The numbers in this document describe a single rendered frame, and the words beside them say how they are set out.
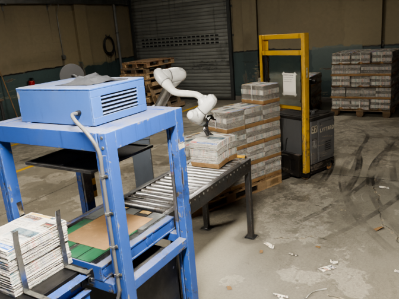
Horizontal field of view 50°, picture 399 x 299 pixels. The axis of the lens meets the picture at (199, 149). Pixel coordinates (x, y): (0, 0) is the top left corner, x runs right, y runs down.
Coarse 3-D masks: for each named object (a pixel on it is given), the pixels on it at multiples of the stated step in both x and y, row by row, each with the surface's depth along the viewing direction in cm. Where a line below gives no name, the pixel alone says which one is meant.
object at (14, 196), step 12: (0, 144) 257; (0, 156) 259; (12, 156) 265; (0, 168) 262; (12, 168) 266; (0, 180) 266; (12, 180) 266; (12, 192) 267; (12, 204) 268; (12, 216) 269
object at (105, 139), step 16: (112, 144) 214; (112, 160) 214; (112, 176) 215; (112, 192) 217; (112, 208) 220; (112, 224) 223; (128, 240) 230; (112, 256) 230; (128, 256) 231; (128, 272) 232; (128, 288) 233
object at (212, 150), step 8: (192, 144) 384; (200, 144) 380; (208, 144) 375; (216, 144) 374; (224, 144) 384; (192, 152) 388; (200, 152) 384; (208, 152) 379; (216, 152) 375; (224, 152) 387; (192, 160) 391; (200, 160) 387; (208, 160) 382; (216, 160) 378
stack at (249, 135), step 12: (204, 132) 503; (216, 132) 501; (240, 132) 499; (252, 132) 512; (240, 144) 503; (264, 144) 526; (252, 156) 517; (264, 156) 530; (252, 168) 521; (264, 168) 534; (240, 180) 513; (264, 180) 537; (228, 192) 503; (252, 192) 528; (192, 216) 476
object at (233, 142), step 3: (210, 135) 401; (213, 135) 400; (216, 135) 400; (219, 135) 399; (222, 135) 399; (225, 135) 398; (228, 135) 398; (231, 135) 397; (234, 135) 399; (231, 138) 394; (234, 138) 399; (231, 141) 394; (234, 141) 400; (231, 144) 395; (234, 144) 400; (231, 147) 396; (234, 147) 402; (231, 150) 397; (234, 150) 402; (231, 153) 398; (234, 153) 402
